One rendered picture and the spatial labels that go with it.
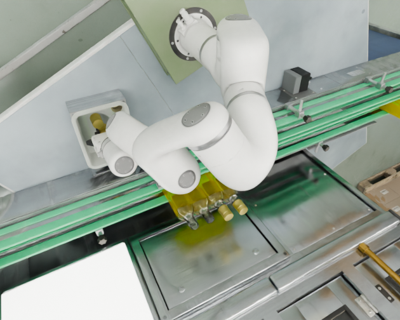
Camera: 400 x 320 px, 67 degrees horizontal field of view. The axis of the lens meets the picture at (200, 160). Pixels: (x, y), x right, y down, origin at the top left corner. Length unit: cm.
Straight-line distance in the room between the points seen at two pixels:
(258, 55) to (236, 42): 5
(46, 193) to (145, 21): 65
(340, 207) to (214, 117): 98
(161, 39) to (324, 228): 89
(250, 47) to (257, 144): 18
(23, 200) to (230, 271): 72
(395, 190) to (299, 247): 391
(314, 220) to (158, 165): 87
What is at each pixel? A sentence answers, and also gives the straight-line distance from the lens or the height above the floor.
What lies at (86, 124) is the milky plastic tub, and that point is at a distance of 107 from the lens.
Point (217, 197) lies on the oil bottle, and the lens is 104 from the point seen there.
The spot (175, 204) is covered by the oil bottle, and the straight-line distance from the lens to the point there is 103.
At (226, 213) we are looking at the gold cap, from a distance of 101.
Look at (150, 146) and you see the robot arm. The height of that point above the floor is 130.
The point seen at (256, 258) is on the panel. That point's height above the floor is 127.
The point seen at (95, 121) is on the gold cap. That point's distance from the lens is 102.
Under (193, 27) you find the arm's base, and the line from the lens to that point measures 92.
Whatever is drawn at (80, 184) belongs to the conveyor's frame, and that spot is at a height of 83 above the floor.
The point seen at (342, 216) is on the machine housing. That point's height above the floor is 127.
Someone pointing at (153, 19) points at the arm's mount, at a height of 83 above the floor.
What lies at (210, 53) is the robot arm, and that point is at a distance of 80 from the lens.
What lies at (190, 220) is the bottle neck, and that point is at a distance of 99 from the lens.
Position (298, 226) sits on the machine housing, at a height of 122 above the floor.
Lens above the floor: 169
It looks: 43 degrees down
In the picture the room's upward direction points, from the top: 141 degrees clockwise
